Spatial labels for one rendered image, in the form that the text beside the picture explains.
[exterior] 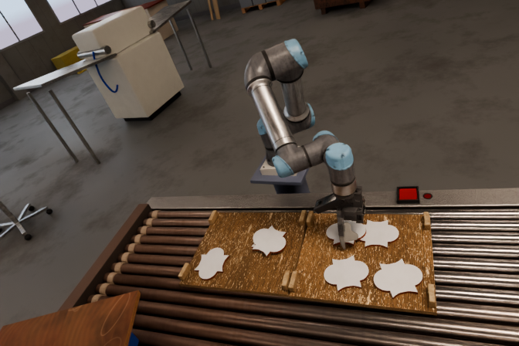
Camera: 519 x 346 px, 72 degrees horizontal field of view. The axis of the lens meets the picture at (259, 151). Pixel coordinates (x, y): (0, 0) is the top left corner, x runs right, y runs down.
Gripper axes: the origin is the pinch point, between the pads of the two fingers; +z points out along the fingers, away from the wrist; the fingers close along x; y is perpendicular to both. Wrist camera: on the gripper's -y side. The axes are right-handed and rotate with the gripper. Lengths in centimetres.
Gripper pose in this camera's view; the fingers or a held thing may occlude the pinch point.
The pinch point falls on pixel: (345, 232)
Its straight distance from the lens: 128.9
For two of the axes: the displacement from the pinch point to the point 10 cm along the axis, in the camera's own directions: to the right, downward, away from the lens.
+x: 3.0, -6.0, 7.4
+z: 2.5, 8.0, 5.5
